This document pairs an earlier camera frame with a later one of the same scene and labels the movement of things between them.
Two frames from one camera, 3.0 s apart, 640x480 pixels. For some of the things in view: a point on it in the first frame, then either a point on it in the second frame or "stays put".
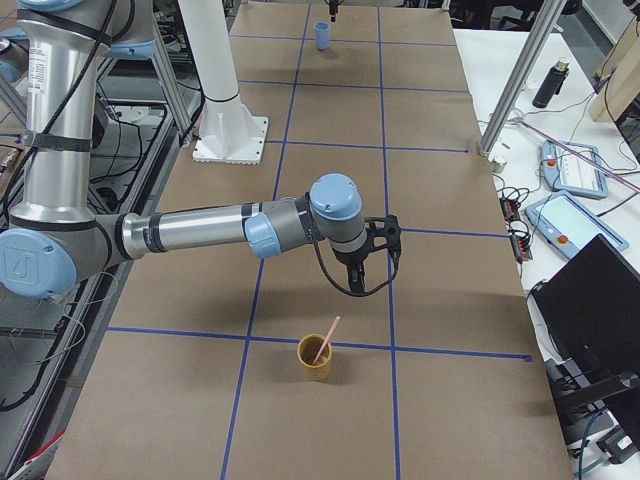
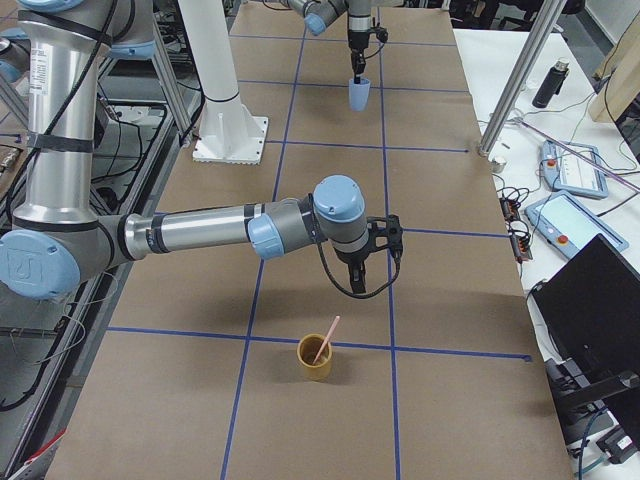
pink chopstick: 333,328 stays put
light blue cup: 322,32 -> 359,94
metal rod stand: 575,153 stays put
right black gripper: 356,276 stays put
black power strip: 521,242 stays put
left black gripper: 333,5 -> 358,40
